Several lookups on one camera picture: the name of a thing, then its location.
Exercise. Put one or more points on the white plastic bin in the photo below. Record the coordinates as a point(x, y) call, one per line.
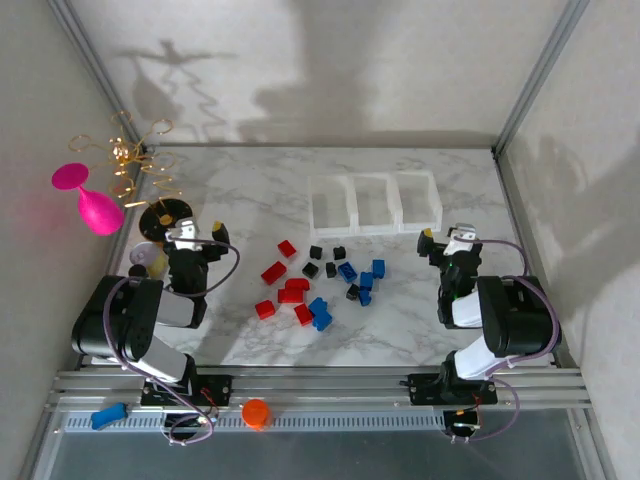
point(377, 229)
point(420, 225)

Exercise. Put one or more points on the grey round tin can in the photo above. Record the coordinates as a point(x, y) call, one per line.
point(141, 253)

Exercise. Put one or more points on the blue plastic clamp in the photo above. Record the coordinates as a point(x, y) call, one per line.
point(107, 415)

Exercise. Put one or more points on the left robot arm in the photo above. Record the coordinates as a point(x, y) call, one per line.
point(115, 320)

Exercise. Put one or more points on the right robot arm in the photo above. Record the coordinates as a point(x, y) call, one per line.
point(520, 320)

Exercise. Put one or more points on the aluminium table edge rail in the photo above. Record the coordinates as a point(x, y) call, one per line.
point(520, 225)
point(320, 146)

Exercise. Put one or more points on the pink plastic goblet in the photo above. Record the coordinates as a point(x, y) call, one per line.
point(97, 212)

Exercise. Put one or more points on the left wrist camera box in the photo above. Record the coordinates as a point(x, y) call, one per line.
point(182, 231)

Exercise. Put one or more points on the blue lego brick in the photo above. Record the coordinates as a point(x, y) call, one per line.
point(322, 320)
point(346, 271)
point(364, 297)
point(317, 305)
point(366, 280)
point(378, 268)

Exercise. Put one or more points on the red lego brick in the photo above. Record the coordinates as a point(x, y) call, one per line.
point(286, 248)
point(273, 272)
point(291, 295)
point(297, 284)
point(303, 314)
point(264, 309)

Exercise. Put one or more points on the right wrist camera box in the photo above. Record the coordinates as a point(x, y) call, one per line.
point(462, 236)

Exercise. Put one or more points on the orange plastic cylinder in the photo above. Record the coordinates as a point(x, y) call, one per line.
point(256, 414)

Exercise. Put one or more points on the aluminium mounting rail beam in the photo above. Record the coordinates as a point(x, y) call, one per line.
point(325, 385)

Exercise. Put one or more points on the aluminium frame post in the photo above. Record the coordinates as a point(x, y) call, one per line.
point(97, 70)
point(537, 75)

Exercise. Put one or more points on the small yellow container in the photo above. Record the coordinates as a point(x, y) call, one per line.
point(159, 265)

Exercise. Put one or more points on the black lego brick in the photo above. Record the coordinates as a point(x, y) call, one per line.
point(309, 269)
point(330, 269)
point(339, 253)
point(353, 291)
point(316, 251)

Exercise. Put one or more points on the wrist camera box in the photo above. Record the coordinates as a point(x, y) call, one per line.
point(182, 231)
point(462, 236)

